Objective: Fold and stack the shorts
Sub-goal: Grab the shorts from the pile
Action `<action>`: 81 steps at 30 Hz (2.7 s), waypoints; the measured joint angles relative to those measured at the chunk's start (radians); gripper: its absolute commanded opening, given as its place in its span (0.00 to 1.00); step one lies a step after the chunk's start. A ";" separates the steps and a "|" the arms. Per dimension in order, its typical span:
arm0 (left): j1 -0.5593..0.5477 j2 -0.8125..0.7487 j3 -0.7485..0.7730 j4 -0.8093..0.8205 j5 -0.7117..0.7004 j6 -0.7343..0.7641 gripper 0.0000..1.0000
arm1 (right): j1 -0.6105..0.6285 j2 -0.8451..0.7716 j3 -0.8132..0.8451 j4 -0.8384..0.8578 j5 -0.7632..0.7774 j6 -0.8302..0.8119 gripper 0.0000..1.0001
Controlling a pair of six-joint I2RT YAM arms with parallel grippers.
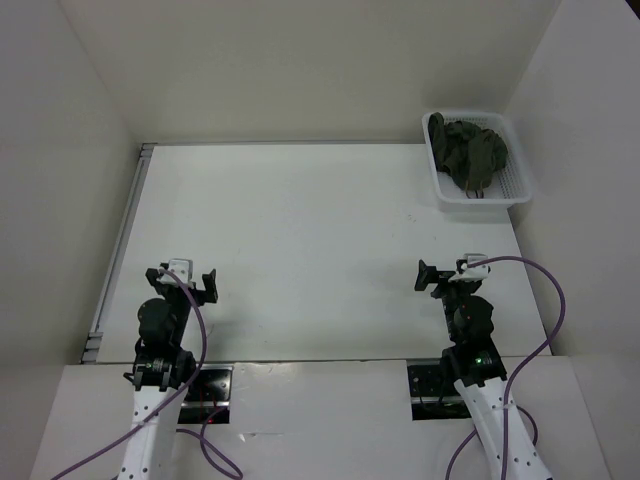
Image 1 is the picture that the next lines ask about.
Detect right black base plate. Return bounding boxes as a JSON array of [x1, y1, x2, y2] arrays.
[[407, 356, 471, 421]]

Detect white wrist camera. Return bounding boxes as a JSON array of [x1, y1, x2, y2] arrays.
[[449, 254, 490, 282], [158, 258, 194, 287]]

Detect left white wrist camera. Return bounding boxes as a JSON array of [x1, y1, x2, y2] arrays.
[[158, 258, 194, 287]]

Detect aluminium table edge rail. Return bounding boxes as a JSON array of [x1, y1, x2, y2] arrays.
[[80, 143, 156, 364]]

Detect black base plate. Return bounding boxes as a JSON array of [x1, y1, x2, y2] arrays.
[[178, 364, 233, 425], [407, 356, 471, 421]]

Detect dark green shorts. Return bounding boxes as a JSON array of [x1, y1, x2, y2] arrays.
[[427, 112, 508, 199]]

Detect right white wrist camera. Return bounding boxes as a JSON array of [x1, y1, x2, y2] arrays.
[[449, 254, 490, 282]]

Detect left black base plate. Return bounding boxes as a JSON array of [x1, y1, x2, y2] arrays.
[[178, 364, 233, 425]]

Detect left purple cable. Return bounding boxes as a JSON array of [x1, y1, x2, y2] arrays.
[[49, 269, 244, 480]]

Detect white perforated plastic basket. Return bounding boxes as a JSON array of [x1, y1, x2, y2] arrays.
[[422, 109, 532, 212]]

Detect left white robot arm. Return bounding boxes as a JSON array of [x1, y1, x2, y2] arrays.
[[118, 259, 218, 479]]

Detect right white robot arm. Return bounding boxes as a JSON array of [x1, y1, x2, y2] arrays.
[[414, 254, 553, 479]]

